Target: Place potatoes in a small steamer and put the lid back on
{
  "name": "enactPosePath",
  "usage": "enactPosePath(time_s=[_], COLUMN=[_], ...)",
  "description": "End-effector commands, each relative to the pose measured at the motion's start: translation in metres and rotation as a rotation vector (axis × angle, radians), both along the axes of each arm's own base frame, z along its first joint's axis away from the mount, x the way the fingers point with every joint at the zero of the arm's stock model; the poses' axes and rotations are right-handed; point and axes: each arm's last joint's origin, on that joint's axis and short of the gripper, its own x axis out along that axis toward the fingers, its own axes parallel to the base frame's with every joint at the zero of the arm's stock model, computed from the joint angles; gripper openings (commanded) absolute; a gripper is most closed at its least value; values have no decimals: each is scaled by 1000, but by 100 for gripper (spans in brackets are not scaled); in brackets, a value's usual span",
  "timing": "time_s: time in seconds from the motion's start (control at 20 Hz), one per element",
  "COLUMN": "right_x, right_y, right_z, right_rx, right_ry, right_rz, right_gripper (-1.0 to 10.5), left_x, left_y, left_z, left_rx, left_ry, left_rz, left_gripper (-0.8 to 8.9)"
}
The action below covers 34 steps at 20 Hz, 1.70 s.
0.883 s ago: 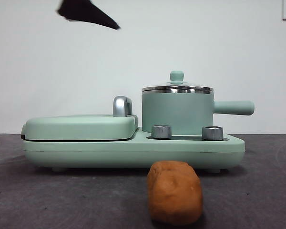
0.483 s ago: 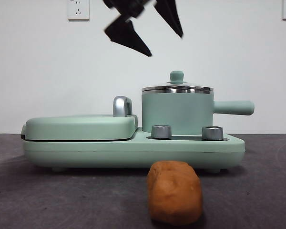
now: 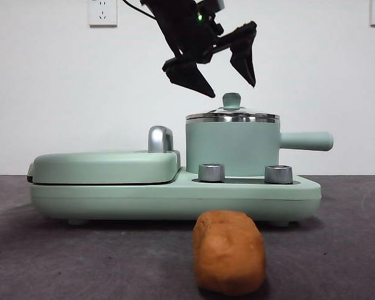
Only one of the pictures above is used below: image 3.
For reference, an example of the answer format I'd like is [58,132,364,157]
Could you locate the glass lid with green knob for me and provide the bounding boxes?
[186,92,281,124]

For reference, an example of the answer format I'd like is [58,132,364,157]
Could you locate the brown potato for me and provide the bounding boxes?
[191,209,267,297]

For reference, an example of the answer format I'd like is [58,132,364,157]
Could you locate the silver control knob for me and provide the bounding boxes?
[264,164,293,185]
[198,162,226,183]

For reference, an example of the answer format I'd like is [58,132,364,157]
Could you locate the mint green breakfast machine base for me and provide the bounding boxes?
[29,166,322,228]

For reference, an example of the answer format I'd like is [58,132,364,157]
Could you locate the mint green griddle cover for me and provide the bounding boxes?
[26,125,183,186]

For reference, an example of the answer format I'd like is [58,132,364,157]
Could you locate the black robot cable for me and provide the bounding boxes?
[121,0,159,21]

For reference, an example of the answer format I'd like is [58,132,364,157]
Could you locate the mint green handled pot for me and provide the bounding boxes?
[185,120,335,178]

